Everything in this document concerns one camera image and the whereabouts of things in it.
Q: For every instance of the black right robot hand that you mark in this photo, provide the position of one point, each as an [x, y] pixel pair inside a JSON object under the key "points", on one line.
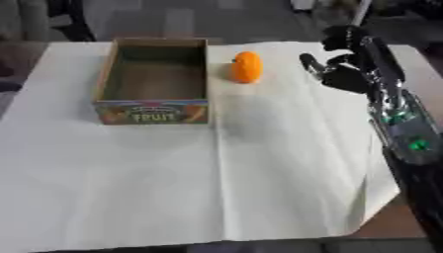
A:
{"points": [[350, 74]]}

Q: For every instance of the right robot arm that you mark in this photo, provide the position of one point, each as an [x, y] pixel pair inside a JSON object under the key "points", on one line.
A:
{"points": [[407, 131]]}

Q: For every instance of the cardboard box with printed front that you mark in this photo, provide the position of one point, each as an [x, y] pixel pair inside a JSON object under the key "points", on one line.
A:
{"points": [[153, 82]]}

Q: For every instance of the orange toy fruit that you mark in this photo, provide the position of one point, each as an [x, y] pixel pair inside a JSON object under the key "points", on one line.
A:
{"points": [[247, 67]]}

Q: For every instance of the black chair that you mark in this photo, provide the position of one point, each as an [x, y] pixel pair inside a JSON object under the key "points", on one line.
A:
{"points": [[72, 19]]}

